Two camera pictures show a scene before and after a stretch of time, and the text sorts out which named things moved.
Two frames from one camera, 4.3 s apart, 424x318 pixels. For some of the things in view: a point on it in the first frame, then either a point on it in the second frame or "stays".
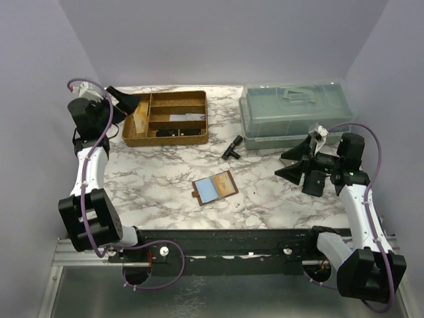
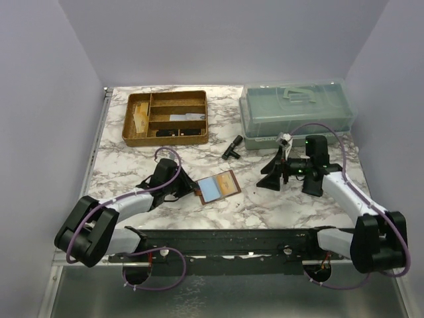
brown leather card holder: [214, 188] stays
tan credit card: [224, 184] stays
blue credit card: [207, 190] stays
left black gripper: [127, 105] -> [188, 185]
